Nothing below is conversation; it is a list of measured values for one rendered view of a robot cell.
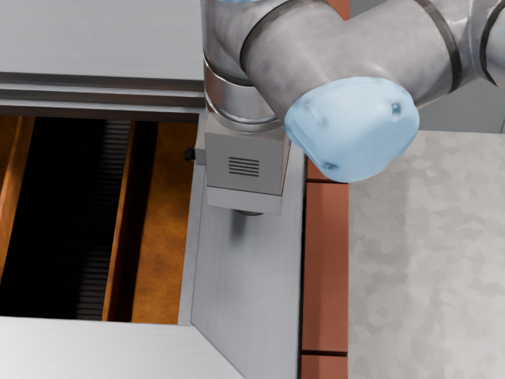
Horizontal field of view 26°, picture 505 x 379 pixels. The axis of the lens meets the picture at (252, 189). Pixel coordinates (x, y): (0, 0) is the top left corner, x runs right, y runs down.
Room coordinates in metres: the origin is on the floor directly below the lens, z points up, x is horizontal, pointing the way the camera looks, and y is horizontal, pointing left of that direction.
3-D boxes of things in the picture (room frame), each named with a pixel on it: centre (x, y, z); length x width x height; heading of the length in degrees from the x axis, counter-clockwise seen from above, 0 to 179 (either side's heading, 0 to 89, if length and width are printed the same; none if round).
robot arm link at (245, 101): (0.55, 0.00, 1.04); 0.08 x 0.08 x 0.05
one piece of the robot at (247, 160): (0.56, 0.01, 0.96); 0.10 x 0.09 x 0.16; 81
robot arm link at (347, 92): (0.47, -0.07, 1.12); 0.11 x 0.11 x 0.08; 30
